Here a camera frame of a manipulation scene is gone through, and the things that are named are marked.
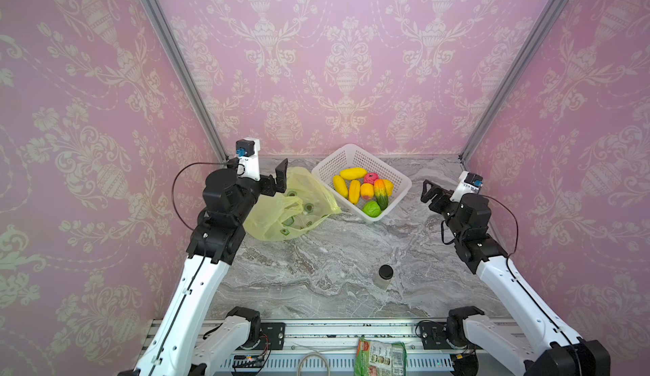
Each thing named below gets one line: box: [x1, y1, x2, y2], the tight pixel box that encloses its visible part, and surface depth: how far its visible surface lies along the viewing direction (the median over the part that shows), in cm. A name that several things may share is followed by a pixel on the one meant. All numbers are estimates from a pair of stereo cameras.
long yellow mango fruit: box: [339, 166, 369, 181], surface depth 112 cm
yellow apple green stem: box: [360, 182, 375, 200], surface depth 104 cm
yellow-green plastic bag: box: [243, 166, 342, 242], surface depth 89 cm
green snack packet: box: [353, 337, 408, 376], surface depth 71 cm
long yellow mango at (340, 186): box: [332, 174, 348, 199], surface depth 107 cm
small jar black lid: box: [373, 264, 394, 291], surface depth 79 cm
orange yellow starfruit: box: [348, 179, 362, 205], surface depth 105 cm
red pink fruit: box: [363, 171, 381, 186], surface depth 108 cm
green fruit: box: [362, 200, 382, 218], surface depth 97 cm
